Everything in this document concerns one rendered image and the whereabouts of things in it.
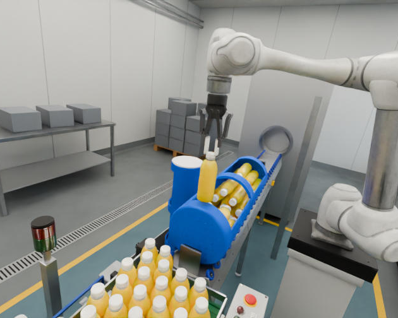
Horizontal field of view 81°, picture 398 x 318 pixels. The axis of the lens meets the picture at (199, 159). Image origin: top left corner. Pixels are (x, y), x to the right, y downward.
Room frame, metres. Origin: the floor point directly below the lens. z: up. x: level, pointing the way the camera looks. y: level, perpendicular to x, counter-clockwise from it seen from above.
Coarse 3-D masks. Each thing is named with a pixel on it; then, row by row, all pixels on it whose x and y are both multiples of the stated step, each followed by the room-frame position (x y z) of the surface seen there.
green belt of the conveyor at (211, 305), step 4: (208, 300) 0.69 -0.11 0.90; (208, 304) 0.67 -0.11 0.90; (212, 304) 0.68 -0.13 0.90; (216, 304) 0.68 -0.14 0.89; (208, 308) 0.66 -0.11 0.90; (212, 308) 0.66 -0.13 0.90; (216, 308) 0.66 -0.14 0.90; (220, 308) 0.66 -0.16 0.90; (212, 312) 0.64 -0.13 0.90; (216, 312) 0.64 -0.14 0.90; (212, 316) 0.63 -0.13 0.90; (216, 316) 0.63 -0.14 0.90
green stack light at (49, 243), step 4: (52, 236) 0.60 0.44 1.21; (36, 240) 0.57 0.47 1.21; (40, 240) 0.57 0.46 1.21; (44, 240) 0.58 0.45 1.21; (48, 240) 0.59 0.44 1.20; (52, 240) 0.60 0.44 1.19; (56, 240) 0.62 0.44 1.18; (36, 244) 0.57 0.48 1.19; (40, 244) 0.57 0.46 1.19; (44, 244) 0.58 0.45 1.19; (48, 244) 0.58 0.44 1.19; (52, 244) 0.60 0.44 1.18; (56, 244) 0.61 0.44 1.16; (36, 248) 0.57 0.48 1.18; (40, 248) 0.57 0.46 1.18; (44, 248) 0.58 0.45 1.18; (48, 248) 0.58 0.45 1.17; (52, 248) 0.59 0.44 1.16
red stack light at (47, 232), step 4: (52, 224) 0.61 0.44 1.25; (32, 228) 0.58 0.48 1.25; (44, 228) 0.58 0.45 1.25; (48, 228) 0.59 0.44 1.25; (52, 228) 0.60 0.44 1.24; (32, 232) 0.58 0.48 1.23; (36, 232) 0.57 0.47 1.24; (40, 232) 0.58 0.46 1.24; (44, 232) 0.58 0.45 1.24; (48, 232) 0.59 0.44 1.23; (52, 232) 0.60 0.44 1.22; (32, 236) 0.58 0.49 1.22; (36, 236) 0.57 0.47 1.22; (40, 236) 0.58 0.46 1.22; (44, 236) 0.58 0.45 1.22; (48, 236) 0.59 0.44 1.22
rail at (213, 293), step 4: (172, 272) 0.75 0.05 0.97; (188, 276) 0.72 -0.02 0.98; (188, 280) 0.71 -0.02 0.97; (192, 280) 0.71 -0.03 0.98; (192, 284) 0.71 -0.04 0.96; (208, 288) 0.68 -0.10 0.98; (208, 292) 0.68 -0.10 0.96; (212, 292) 0.67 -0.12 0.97; (216, 292) 0.66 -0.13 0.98; (212, 296) 0.67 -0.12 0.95; (216, 296) 0.66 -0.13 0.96; (220, 296) 0.66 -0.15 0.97; (224, 296) 0.65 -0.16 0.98; (220, 300) 0.65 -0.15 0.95
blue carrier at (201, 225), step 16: (240, 160) 1.65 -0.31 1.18; (256, 160) 1.57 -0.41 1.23; (224, 176) 1.22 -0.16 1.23; (240, 176) 1.24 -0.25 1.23; (256, 192) 1.26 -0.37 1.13; (192, 208) 0.85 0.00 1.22; (208, 208) 0.85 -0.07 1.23; (176, 224) 0.87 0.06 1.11; (192, 224) 0.84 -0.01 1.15; (208, 224) 0.81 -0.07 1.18; (224, 224) 0.82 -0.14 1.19; (240, 224) 0.95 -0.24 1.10; (176, 240) 0.87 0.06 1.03; (192, 240) 0.84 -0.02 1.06; (208, 240) 0.81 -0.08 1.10; (224, 240) 0.78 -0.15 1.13; (208, 256) 0.80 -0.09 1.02
